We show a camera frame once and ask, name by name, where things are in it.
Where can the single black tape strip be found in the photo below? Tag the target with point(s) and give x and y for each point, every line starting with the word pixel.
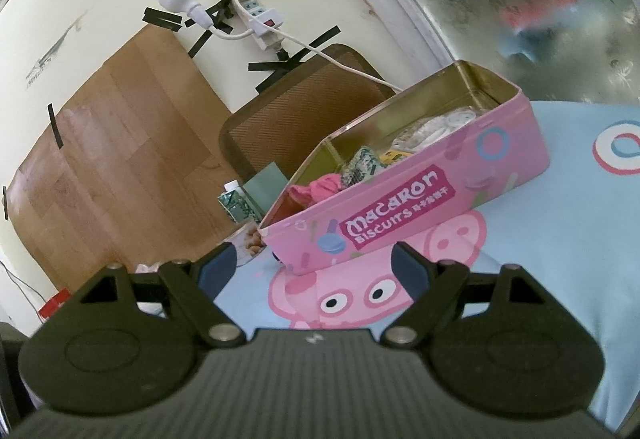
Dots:
pixel 55 126
pixel 5 203

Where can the green patterned packet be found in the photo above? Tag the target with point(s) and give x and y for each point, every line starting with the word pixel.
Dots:
pixel 362 164

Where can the pink biscuit tin box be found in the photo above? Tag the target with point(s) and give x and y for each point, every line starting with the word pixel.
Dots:
pixel 450 169

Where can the frosted glass window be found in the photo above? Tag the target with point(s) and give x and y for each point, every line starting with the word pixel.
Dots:
pixel 525 4

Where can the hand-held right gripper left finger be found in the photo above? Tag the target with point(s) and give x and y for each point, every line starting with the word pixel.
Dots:
pixel 220 266

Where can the printed snack cup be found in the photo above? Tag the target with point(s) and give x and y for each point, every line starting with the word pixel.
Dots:
pixel 247 244

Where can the brown mesh chair back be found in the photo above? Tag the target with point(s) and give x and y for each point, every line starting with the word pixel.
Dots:
pixel 300 114

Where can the green patterned carton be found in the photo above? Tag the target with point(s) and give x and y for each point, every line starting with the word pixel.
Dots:
pixel 267 186

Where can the red box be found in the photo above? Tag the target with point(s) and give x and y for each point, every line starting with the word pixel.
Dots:
pixel 55 304

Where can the white plastic packet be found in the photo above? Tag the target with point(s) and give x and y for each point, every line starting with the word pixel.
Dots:
pixel 432 129

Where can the green drink carton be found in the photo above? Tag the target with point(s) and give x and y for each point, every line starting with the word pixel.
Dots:
pixel 237 204

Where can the white tissue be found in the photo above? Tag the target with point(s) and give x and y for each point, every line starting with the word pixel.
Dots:
pixel 149 286

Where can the wooden board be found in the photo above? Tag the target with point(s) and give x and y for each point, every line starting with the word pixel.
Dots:
pixel 125 144

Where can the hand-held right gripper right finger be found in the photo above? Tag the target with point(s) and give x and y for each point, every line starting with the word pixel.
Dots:
pixel 407 269

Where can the white power strip with plug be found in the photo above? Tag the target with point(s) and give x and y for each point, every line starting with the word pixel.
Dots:
pixel 285 64

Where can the printed blue blanket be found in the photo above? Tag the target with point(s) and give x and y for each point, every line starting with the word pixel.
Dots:
pixel 560 229

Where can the pink cloth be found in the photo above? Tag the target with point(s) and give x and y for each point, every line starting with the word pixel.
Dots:
pixel 317 189

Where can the yellow small packet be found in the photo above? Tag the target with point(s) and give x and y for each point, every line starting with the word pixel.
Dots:
pixel 395 156

